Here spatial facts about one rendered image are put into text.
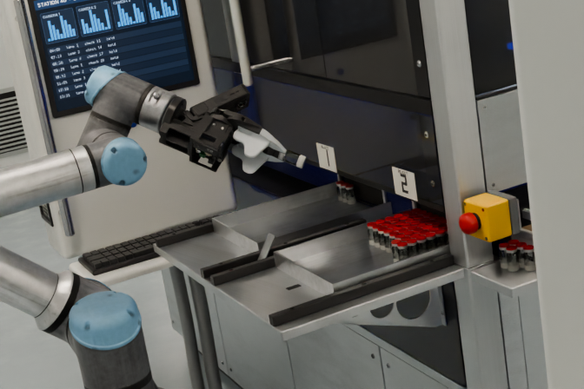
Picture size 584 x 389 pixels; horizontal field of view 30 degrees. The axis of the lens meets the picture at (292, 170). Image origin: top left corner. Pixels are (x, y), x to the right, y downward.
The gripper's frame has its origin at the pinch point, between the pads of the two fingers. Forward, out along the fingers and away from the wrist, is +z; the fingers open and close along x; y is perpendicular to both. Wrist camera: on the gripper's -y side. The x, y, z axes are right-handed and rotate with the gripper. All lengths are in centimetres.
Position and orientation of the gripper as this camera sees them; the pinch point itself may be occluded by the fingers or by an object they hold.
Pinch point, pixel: (279, 149)
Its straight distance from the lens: 188.9
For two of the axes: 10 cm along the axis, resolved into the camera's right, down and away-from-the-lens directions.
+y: -4.0, 7.3, -5.5
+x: 1.0, -5.6, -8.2
